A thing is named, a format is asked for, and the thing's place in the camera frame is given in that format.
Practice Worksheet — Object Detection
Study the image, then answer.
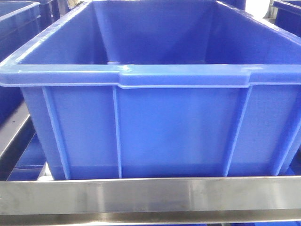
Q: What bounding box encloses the middle blue crate on shelf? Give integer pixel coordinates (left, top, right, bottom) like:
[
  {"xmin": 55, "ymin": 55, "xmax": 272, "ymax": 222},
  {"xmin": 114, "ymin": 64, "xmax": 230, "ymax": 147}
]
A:
[{"xmin": 0, "ymin": 0, "xmax": 301, "ymax": 180}]

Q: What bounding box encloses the blue crate on shelf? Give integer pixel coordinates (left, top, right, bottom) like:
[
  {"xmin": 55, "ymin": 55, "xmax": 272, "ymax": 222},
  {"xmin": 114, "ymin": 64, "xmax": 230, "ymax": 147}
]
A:
[
  {"xmin": 0, "ymin": 1, "xmax": 41, "ymax": 128},
  {"xmin": 0, "ymin": 0, "xmax": 301, "ymax": 180}
]

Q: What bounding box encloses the stainless steel shelf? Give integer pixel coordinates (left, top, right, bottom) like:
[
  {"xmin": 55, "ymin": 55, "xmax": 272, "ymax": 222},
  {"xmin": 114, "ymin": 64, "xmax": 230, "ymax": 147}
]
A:
[{"xmin": 0, "ymin": 104, "xmax": 301, "ymax": 226}]

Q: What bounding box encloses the left blue crate on shelf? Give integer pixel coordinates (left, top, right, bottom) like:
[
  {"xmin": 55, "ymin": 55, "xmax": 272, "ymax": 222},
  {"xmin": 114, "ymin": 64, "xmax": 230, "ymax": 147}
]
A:
[{"xmin": 0, "ymin": 1, "xmax": 41, "ymax": 128}]

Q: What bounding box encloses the blue bin behind table left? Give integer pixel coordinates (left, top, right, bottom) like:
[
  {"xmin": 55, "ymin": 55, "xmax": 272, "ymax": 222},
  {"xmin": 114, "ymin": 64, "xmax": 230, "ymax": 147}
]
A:
[{"xmin": 7, "ymin": 134, "xmax": 46, "ymax": 181}]

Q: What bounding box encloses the right blue crate with label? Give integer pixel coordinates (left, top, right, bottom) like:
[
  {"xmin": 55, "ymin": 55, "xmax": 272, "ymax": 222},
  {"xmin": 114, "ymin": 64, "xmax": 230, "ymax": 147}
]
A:
[{"xmin": 273, "ymin": 0, "xmax": 301, "ymax": 37}]

